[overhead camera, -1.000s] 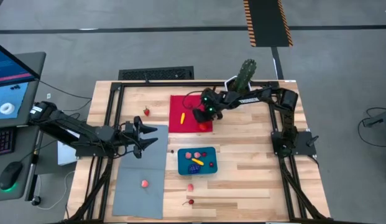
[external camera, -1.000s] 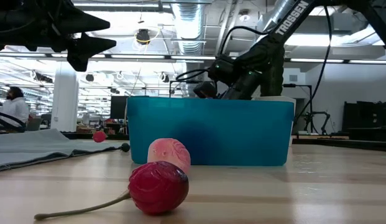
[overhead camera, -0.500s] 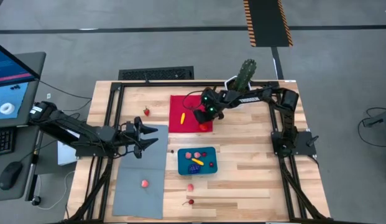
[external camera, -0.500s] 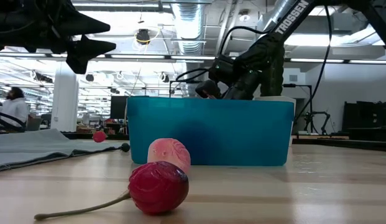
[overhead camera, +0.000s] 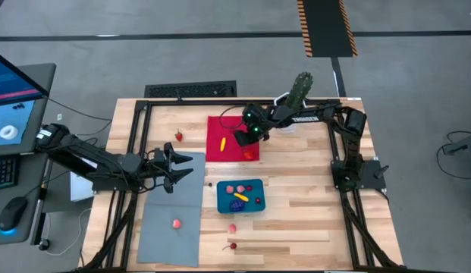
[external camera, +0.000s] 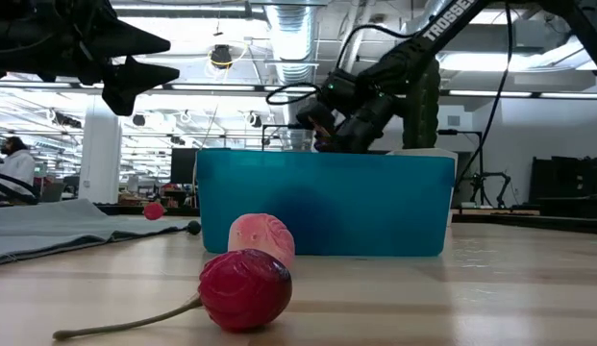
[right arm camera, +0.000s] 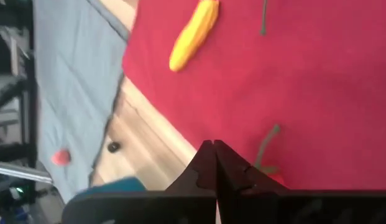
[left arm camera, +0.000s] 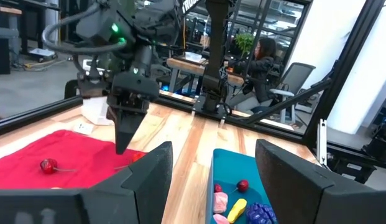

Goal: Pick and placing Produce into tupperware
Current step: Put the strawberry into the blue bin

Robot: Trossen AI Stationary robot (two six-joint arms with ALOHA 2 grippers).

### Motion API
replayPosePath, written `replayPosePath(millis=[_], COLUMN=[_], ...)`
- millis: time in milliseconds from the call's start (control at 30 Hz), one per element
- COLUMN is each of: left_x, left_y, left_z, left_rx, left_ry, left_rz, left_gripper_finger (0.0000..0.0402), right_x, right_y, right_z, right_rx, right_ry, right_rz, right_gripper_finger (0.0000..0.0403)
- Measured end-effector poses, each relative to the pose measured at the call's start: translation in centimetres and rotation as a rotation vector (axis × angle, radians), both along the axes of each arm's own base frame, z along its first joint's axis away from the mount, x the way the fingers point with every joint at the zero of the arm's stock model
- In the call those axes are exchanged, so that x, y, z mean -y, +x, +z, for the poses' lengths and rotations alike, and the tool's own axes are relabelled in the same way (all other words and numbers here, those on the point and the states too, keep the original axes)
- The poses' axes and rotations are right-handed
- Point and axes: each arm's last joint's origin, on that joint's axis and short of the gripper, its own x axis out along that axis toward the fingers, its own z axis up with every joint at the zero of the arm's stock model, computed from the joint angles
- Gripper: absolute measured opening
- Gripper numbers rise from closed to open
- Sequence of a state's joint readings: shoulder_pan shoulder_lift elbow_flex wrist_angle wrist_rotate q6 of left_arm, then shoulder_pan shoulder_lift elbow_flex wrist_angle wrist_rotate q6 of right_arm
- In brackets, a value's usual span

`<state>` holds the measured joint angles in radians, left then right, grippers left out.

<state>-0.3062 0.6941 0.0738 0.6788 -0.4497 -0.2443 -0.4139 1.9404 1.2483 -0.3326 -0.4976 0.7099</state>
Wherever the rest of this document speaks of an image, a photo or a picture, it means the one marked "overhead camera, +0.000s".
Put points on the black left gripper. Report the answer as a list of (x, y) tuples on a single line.
[(159, 167)]

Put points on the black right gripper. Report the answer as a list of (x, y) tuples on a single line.
[(258, 119)]

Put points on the red fruit with green stem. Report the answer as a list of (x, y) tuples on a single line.
[(249, 154)]

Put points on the small red toy strawberry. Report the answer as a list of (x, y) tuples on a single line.
[(178, 136)]

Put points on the yellow toy corn cob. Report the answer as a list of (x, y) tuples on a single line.
[(241, 197), (222, 144)]

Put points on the red cloth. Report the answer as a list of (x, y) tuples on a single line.
[(216, 132)]

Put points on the pink toy peach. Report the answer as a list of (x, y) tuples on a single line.
[(230, 189), (240, 188), (232, 228), (176, 223)]

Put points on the purple toy blackberry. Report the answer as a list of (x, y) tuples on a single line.
[(237, 205)]

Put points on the teal plastic container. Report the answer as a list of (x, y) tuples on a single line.
[(258, 208)]

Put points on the grey cloth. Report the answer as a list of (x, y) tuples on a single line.
[(174, 246)]

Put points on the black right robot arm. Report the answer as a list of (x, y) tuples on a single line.
[(314, 115)]

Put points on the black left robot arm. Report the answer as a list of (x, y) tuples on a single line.
[(87, 159)]

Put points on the green cactus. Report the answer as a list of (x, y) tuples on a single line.
[(300, 87)]

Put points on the white box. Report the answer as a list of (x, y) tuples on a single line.
[(80, 189)]

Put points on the black hazard striped floor mat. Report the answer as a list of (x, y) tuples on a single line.
[(326, 26)]

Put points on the black and silver pole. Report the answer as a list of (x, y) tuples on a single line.
[(40, 220)]

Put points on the black computer mouse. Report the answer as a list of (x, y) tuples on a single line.
[(11, 212)]

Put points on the black keyboard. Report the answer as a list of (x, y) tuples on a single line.
[(4, 172)]

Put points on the dark grey side desk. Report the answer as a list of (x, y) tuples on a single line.
[(19, 239)]

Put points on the computer monitor with blue screen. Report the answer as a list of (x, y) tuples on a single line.
[(11, 83)]

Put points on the black floor stand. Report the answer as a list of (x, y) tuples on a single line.
[(464, 146)]

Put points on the black aluminium table frame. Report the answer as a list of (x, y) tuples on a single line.
[(182, 102)]

